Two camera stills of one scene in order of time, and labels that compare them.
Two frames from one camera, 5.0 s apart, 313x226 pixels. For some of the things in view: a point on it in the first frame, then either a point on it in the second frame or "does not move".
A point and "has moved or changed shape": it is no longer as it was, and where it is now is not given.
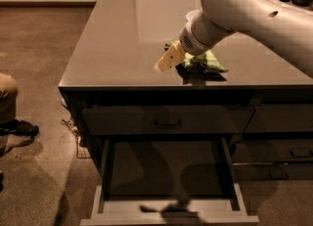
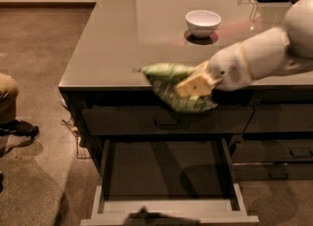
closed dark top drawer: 174,119 does not move
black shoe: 20,127 does not move
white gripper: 190,41 to 227,67
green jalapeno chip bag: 202,67 has moved or changed shape
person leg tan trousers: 8,98 does not move
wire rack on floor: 81,153 does not move
